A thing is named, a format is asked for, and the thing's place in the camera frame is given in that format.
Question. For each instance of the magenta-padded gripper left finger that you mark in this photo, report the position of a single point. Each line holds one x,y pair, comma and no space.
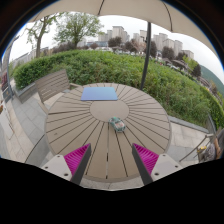
76,159

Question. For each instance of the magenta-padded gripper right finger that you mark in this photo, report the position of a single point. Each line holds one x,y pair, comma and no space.
146,159

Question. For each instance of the transparent green computer mouse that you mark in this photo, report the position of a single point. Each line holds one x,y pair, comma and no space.
117,124

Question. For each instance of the blue rectangular mouse pad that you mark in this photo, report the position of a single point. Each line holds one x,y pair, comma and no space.
99,93

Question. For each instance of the metal railing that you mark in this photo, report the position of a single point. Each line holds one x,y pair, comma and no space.
210,140

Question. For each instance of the slatted wooden chair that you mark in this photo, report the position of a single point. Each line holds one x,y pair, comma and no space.
51,84

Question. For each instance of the green hedge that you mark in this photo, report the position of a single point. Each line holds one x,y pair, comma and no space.
110,68

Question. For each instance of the dark parasol pole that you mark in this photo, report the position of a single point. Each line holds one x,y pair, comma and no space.
146,56

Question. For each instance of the group of apartment buildings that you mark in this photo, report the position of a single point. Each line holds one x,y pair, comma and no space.
160,41

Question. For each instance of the thin sparse tree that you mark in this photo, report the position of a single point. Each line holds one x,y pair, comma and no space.
39,36

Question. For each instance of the leafy green tree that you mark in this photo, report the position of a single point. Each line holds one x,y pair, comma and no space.
78,28

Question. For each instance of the beige parasol canopy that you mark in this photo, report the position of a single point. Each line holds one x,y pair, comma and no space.
100,6

